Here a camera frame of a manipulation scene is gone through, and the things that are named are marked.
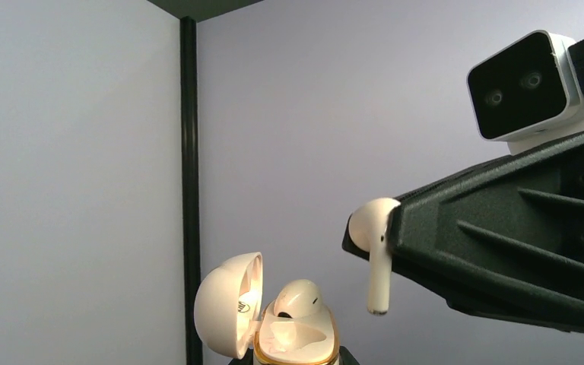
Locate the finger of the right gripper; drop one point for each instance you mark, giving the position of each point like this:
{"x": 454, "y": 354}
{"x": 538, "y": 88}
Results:
{"x": 503, "y": 239}

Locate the pink earbud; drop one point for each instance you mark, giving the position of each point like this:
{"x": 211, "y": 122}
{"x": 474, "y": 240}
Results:
{"x": 297, "y": 299}
{"x": 367, "y": 228}

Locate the pink earbuds charging case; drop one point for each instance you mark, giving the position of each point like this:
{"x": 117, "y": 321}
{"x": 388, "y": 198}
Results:
{"x": 232, "y": 320}

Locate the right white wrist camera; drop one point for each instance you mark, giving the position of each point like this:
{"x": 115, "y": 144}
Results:
{"x": 530, "y": 92}

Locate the left black frame post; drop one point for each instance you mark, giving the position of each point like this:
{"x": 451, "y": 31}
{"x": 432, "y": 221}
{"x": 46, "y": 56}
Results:
{"x": 190, "y": 182}

